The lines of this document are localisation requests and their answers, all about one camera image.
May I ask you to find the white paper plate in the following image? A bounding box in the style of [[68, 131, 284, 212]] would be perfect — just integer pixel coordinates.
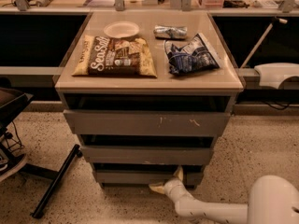
[[104, 21, 139, 38]]

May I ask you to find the white pole with black tip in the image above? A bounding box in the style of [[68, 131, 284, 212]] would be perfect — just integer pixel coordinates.
[[240, 17, 288, 68]]

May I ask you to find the shoe with white sole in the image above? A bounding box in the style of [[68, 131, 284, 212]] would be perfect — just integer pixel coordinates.
[[0, 154, 27, 182]]

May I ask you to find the grey middle drawer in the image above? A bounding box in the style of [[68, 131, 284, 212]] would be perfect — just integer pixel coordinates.
[[81, 146, 212, 165]]

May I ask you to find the black chair seat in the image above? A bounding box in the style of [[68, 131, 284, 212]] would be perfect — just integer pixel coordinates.
[[0, 88, 34, 129]]

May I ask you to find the grey top drawer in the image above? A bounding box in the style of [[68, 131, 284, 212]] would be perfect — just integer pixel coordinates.
[[64, 110, 230, 136]]

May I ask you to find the grey drawer cabinet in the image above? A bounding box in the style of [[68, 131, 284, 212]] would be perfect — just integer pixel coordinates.
[[55, 10, 243, 174]]

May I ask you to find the black cable on floor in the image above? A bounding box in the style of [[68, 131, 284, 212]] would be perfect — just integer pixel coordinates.
[[2, 120, 26, 154]]

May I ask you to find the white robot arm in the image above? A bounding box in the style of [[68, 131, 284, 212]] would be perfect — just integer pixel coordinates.
[[149, 166, 299, 224]]

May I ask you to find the grey bottom drawer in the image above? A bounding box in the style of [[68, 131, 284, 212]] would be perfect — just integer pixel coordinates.
[[93, 171, 204, 186]]

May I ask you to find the grey drawer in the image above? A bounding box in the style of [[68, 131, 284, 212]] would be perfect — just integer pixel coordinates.
[[64, 110, 230, 136], [81, 146, 212, 165], [93, 171, 204, 186]]

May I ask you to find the sea salt chips bag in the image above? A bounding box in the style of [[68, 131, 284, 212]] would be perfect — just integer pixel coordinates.
[[73, 35, 157, 77]]

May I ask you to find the blue crumpled chips bag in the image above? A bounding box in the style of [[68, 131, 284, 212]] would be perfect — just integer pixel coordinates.
[[164, 33, 221, 76]]

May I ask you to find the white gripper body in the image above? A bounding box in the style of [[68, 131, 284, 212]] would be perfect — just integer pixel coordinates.
[[164, 178, 187, 202]]

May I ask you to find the crushed silver can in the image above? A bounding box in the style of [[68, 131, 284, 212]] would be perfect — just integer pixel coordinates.
[[153, 25, 188, 40]]

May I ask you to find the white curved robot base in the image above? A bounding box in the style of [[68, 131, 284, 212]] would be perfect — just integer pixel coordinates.
[[254, 63, 299, 89]]

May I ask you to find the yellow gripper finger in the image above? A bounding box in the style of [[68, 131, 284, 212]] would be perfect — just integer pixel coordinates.
[[149, 183, 164, 194], [174, 166, 184, 181]]

